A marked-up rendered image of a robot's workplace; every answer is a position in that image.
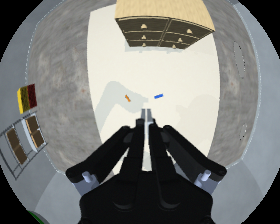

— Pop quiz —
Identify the brown wooden chest of drawers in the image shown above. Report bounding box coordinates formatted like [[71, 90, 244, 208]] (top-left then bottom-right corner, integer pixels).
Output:
[[114, 0, 215, 50]]

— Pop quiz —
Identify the brown wooden drawer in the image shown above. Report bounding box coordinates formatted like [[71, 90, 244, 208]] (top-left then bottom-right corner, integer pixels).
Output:
[[162, 32, 199, 44], [125, 31, 163, 40], [129, 40, 159, 47], [159, 41, 189, 49], [167, 19, 211, 38], [119, 17, 168, 32]]

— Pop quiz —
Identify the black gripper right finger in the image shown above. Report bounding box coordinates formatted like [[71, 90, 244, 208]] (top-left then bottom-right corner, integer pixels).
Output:
[[147, 108, 227, 208]]

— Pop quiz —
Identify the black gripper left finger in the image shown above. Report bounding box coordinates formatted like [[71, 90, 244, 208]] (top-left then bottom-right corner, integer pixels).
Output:
[[65, 109, 146, 209]]

